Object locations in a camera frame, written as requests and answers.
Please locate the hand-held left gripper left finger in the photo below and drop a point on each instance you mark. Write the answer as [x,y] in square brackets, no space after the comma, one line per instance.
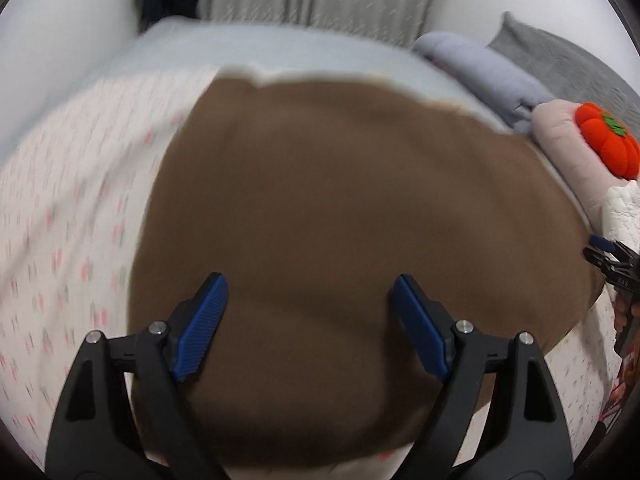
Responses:
[200,325]

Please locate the person's right hand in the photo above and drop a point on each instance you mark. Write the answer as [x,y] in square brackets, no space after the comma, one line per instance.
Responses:
[627,317]

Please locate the lavender pillow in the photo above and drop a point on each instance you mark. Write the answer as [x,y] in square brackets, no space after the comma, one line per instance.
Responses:
[480,75]

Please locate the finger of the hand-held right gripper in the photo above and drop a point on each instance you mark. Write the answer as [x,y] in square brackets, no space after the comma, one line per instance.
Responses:
[601,242]
[596,257]

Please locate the orange pumpkin plush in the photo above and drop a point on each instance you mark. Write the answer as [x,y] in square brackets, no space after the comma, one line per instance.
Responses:
[607,137]

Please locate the white quilted pillow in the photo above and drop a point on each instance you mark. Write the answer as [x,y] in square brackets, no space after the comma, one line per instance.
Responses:
[620,215]

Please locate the light blue bed cover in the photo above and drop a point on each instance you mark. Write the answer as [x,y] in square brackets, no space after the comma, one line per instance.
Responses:
[280,55]

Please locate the pink pillow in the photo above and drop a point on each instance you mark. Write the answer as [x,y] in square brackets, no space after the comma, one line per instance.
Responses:
[560,145]

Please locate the brown coat with fur collar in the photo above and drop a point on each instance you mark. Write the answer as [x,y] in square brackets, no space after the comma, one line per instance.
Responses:
[350,220]

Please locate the grey pillow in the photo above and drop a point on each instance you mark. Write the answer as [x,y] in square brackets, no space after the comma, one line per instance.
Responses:
[565,67]

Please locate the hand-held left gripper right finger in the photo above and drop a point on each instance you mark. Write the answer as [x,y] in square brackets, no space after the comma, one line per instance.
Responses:
[422,325]

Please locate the pink floral cloth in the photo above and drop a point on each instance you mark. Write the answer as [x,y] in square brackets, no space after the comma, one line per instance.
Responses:
[614,395]

